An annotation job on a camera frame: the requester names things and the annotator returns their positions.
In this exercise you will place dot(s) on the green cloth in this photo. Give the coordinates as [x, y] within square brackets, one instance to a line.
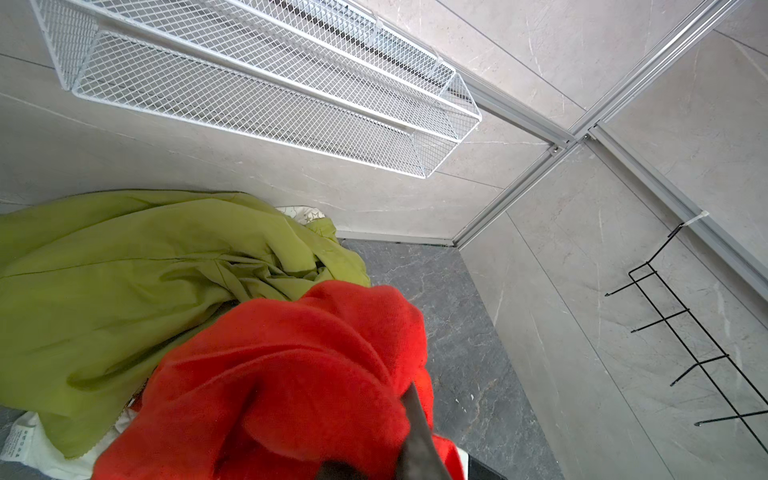
[97, 288]

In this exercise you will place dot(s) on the white wire mesh basket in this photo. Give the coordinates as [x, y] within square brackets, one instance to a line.
[320, 76]

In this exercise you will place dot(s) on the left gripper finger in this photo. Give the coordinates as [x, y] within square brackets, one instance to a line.
[418, 459]

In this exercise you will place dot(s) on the black wire hook rack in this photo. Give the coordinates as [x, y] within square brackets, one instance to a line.
[705, 352]

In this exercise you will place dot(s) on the red cloth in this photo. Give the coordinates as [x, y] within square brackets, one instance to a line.
[309, 389]

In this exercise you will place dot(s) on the patterned white cloth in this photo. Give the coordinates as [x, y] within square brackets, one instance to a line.
[301, 214]

